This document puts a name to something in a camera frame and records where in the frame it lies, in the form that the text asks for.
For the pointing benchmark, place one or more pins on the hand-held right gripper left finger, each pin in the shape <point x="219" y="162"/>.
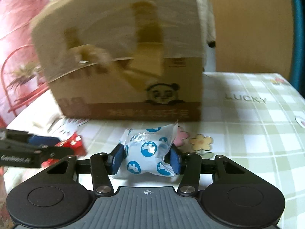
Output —
<point x="118" y="158"/>

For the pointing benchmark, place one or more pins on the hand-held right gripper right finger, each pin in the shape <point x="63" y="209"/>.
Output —
<point x="175" y="158"/>

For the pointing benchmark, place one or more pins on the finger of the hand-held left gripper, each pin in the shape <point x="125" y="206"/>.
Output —
<point x="57" y="153"/>
<point x="44" y="140"/>

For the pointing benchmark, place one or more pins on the red snack packet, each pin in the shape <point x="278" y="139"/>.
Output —
<point x="74" y="145"/>

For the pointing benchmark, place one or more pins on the white blue-printed snack packet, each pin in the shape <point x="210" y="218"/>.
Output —
<point x="145" y="157"/>

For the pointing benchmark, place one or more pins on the brown cardboard box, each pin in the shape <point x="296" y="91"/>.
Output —
<point x="119" y="40"/>

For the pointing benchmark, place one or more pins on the green checked bunny tablecloth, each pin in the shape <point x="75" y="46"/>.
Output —
<point x="250" y="136"/>

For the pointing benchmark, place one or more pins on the wooden board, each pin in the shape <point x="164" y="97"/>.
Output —
<point x="250" y="28"/>

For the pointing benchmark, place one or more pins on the teal curtain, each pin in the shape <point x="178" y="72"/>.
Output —
<point x="299" y="40"/>

